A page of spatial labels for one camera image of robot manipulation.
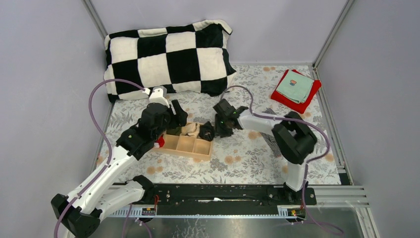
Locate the mint green folded cloth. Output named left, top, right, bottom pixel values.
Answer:
left=275, top=71, right=315, bottom=104

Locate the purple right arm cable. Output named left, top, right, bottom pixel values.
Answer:
left=219, top=85, right=345, bottom=236

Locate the red folded garment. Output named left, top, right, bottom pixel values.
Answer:
left=270, top=69, right=322, bottom=114

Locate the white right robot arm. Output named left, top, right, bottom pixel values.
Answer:
left=214, top=106, right=317, bottom=204

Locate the red rolled sock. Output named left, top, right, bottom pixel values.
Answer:
left=154, top=135, right=165, bottom=148

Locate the grey striped underwear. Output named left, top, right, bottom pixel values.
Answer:
left=262, top=108, right=284, bottom=158

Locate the black white checkered pillow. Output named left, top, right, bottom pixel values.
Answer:
left=104, top=20, right=236, bottom=102

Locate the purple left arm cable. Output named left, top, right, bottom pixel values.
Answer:
left=53, top=78, right=150, bottom=238

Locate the wooden divided organizer box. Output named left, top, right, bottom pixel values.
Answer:
left=152, top=133, right=213, bottom=161

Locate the beige rolled sock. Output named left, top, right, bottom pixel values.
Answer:
left=180, top=122, right=201, bottom=138

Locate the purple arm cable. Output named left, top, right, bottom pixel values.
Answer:
left=53, top=78, right=150, bottom=238
left=219, top=85, right=345, bottom=236

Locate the dark green rolled sock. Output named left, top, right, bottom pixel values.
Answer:
left=166, top=127, right=182, bottom=136

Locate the floral patterned bed sheet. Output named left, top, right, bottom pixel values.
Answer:
left=105, top=65, right=341, bottom=185

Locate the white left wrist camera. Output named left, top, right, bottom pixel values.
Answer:
left=149, top=86, right=170, bottom=108

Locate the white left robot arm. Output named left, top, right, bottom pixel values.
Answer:
left=51, top=100, right=188, bottom=238

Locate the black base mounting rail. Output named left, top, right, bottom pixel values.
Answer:
left=134, top=183, right=317, bottom=216

